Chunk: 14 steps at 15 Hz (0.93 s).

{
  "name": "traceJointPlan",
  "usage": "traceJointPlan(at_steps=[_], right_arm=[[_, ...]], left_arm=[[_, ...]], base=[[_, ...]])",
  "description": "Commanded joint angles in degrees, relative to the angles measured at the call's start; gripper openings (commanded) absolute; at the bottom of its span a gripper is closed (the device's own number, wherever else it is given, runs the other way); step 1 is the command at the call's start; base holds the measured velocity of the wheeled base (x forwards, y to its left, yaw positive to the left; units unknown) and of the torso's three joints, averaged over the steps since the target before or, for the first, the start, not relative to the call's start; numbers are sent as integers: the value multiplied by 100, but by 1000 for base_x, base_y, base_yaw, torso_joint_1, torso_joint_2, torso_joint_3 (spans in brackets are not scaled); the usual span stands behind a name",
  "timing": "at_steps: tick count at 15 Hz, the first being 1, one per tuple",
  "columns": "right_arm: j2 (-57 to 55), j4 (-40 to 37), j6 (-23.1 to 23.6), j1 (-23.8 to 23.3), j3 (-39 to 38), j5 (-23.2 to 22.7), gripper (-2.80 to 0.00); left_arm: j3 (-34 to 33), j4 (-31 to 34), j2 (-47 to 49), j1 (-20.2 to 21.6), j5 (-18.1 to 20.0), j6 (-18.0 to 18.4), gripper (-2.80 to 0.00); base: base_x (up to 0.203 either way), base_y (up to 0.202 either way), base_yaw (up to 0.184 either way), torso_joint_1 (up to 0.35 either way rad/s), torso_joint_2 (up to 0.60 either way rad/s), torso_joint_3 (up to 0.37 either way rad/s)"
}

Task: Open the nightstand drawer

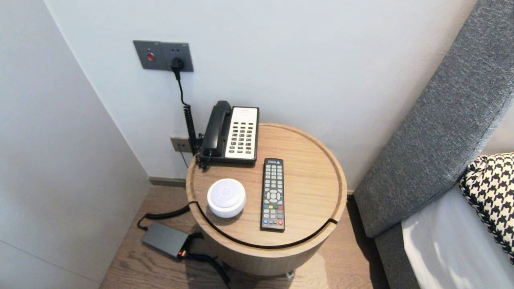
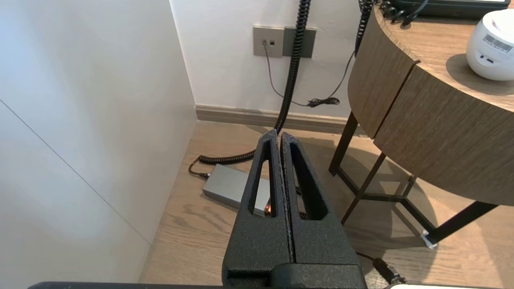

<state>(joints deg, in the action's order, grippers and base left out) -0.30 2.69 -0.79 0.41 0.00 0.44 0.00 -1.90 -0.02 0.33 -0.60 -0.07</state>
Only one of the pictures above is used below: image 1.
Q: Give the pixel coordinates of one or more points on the white round puck device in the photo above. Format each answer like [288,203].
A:
[226,197]

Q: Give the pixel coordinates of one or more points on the curved front wooden drawer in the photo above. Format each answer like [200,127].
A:
[257,259]

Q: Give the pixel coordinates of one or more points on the grey switch plate red button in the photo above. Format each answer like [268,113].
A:
[147,54]

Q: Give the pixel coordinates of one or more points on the small grey wall jack plate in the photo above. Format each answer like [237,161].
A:
[178,143]

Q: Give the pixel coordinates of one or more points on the round wooden bedside table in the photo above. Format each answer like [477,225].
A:
[309,168]

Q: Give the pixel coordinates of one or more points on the grey power adapter box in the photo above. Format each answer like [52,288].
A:
[164,239]

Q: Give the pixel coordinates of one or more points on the thin black phone line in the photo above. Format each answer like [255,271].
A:
[184,158]

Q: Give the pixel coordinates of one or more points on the grey wall socket plate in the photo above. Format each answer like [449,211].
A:
[176,52]

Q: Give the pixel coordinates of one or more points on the black telephone handset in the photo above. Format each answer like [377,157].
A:
[215,128]

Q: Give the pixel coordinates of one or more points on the black TV remote control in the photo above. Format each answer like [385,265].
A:
[273,196]

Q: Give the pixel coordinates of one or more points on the grey fabric headboard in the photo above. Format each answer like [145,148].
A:
[433,132]

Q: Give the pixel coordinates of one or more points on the white bed sheet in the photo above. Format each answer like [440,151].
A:
[449,249]

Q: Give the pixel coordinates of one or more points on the black white houndstooth pillow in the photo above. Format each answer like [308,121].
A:
[492,192]

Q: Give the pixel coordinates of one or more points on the grey fabric bed frame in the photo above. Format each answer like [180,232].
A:
[395,261]

